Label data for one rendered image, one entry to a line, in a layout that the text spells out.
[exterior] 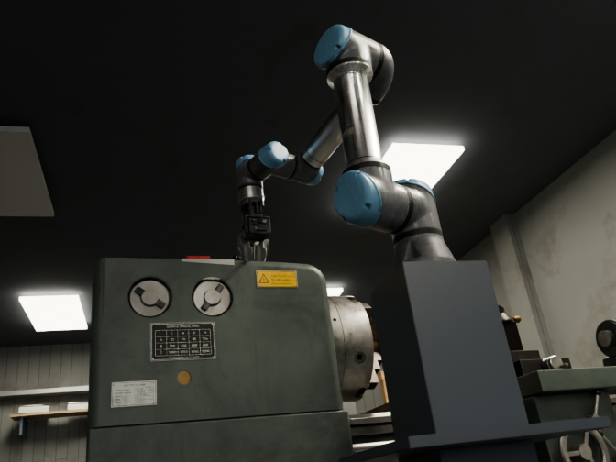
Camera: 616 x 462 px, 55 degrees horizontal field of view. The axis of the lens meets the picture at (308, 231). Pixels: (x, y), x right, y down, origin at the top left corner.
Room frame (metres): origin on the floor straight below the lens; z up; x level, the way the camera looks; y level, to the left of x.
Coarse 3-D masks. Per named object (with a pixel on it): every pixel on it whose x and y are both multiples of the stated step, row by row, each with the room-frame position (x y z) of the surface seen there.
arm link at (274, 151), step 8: (272, 144) 1.41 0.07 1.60; (280, 144) 1.43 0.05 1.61; (264, 152) 1.42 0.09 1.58; (272, 152) 1.41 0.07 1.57; (280, 152) 1.43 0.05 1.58; (248, 160) 1.49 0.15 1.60; (256, 160) 1.45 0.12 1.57; (264, 160) 1.43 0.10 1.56; (272, 160) 1.42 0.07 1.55; (280, 160) 1.43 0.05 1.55; (288, 160) 1.47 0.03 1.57; (248, 168) 1.48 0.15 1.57; (256, 168) 1.47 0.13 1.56; (264, 168) 1.45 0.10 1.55; (272, 168) 1.45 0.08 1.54; (280, 168) 1.47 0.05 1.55; (288, 168) 1.48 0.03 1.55; (256, 176) 1.49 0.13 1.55; (264, 176) 1.49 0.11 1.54; (280, 176) 1.51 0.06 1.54; (288, 176) 1.51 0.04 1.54
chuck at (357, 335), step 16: (336, 304) 1.65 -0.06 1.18; (352, 304) 1.66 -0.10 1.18; (352, 320) 1.63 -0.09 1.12; (368, 320) 1.65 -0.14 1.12; (352, 336) 1.62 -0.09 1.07; (368, 336) 1.64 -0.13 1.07; (352, 352) 1.63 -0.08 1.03; (368, 352) 1.65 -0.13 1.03; (352, 368) 1.65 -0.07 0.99; (368, 368) 1.67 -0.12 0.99; (352, 384) 1.69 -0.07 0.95; (368, 384) 1.71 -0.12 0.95; (352, 400) 1.77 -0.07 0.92
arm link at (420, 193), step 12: (408, 180) 1.23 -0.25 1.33; (420, 180) 1.23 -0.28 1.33; (408, 192) 1.19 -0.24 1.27; (420, 192) 1.22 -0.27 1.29; (432, 192) 1.25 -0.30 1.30; (420, 204) 1.21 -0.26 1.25; (432, 204) 1.24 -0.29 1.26; (408, 216) 1.20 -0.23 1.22; (420, 216) 1.22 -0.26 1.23; (432, 216) 1.23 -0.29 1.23; (408, 228) 1.22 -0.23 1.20
